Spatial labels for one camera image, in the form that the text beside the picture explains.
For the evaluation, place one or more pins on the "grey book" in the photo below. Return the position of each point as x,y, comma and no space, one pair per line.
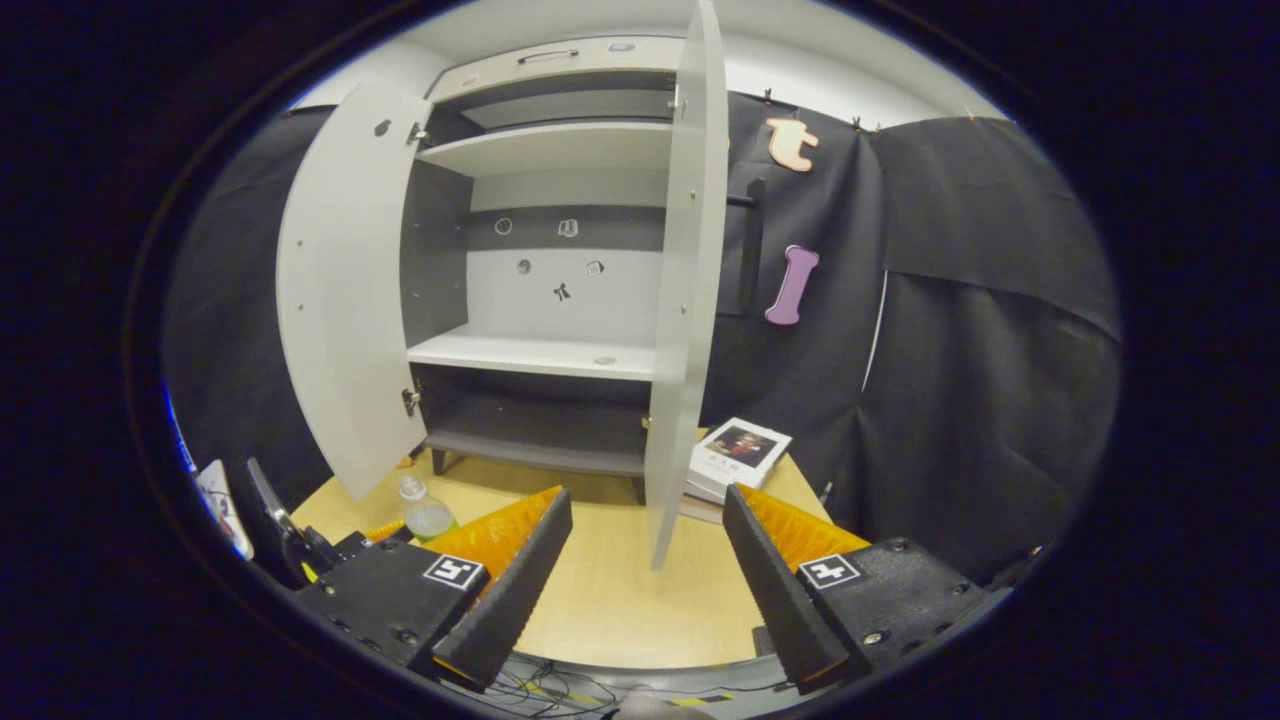
700,508

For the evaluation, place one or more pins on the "white cabinet door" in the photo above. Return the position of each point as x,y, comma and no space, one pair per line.
685,300
345,300

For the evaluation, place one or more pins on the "white blue printed sheet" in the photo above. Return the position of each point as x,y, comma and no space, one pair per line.
222,510

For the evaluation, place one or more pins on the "white cabinet shelf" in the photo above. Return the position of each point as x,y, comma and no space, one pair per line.
530,352
550,148

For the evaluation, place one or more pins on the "black backdrop cloth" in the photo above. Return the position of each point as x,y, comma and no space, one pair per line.
1000,350

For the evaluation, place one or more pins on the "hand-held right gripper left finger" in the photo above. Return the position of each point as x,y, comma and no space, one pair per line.
510,600

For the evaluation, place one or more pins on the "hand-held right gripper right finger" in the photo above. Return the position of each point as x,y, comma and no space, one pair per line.
780,600

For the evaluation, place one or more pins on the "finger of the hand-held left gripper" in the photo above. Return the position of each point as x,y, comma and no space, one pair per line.
385,531

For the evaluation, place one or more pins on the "white and grey cabinet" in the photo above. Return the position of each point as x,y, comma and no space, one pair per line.
540,420

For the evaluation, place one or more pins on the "white portrait cover book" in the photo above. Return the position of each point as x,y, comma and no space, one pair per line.
740,450

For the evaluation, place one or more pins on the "green label plastic bottle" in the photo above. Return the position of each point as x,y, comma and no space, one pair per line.
425,515

